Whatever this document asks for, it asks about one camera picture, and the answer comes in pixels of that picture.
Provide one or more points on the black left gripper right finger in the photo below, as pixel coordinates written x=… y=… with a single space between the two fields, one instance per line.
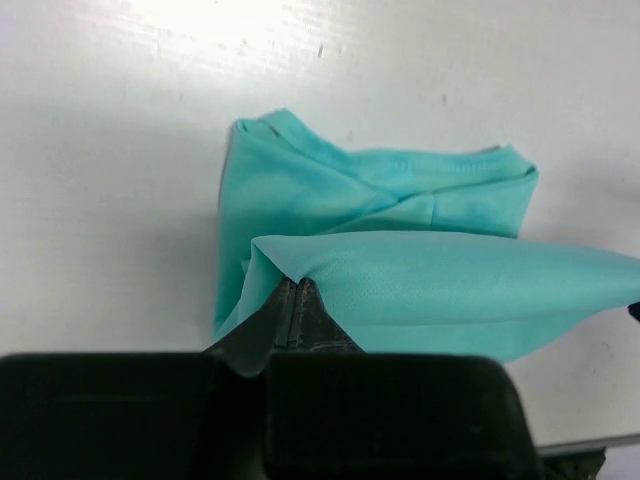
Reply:
x=336 y=412

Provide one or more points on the teal green t-shirt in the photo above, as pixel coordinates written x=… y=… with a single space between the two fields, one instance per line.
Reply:
x=412 y=252

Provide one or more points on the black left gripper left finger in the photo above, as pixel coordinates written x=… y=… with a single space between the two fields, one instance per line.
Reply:
x=143 y=415

